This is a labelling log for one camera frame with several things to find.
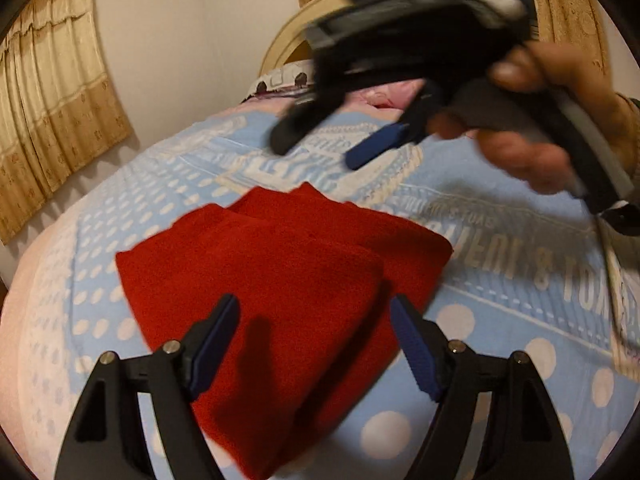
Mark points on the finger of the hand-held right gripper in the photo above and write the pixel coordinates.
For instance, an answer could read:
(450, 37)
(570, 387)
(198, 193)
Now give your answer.
(375, 147)
(300, 127)

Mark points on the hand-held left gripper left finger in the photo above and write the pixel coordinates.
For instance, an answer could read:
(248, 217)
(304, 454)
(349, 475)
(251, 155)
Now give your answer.
(212, 347)

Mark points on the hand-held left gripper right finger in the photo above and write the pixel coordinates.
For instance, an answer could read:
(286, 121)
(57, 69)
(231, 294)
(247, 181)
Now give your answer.
(420, 355)

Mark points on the red knitted garment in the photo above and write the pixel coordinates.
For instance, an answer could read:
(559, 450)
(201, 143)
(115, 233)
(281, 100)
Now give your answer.
(300, 280)

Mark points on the person's right forearm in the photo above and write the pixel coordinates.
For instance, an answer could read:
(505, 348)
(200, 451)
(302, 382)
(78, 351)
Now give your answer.
(630, 130)

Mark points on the person's right hand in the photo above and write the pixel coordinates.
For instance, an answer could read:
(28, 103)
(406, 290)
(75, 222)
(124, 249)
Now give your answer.
(530, 165)

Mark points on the patterned pillow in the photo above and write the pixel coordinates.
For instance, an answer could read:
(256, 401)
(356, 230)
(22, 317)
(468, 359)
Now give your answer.
(280, 82)

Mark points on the pink pillow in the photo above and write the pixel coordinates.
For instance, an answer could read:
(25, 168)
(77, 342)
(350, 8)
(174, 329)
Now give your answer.
(385, 95)

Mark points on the cream arched headboard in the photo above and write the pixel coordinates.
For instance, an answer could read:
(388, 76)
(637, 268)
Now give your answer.
(290, 35)

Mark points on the bed with pink-blue sheet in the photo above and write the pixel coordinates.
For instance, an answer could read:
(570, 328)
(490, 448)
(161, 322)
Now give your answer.
(500, 280)

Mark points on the beige curtain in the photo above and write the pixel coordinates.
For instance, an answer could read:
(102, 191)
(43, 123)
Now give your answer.
(55, 110)

